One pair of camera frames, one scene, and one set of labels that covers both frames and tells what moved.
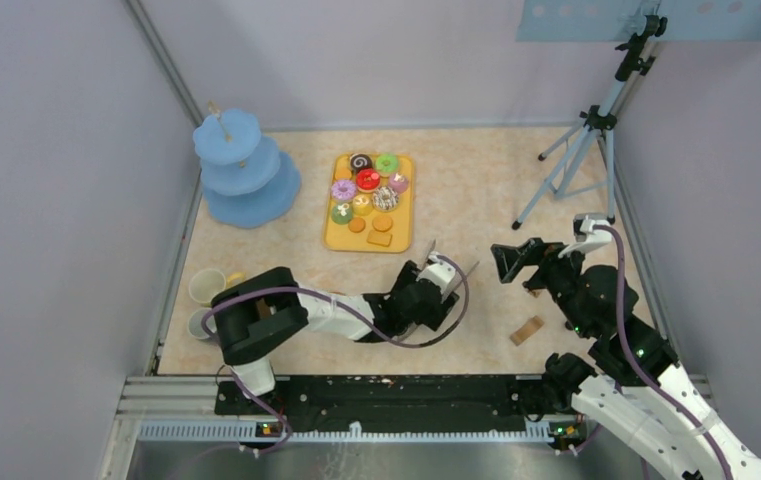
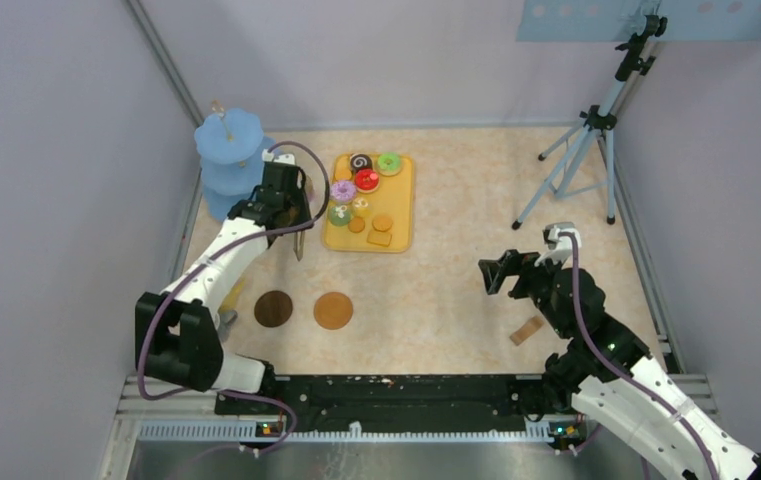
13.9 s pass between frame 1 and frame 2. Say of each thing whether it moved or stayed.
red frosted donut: stayed
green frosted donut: stayed
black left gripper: moved
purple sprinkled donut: stayed
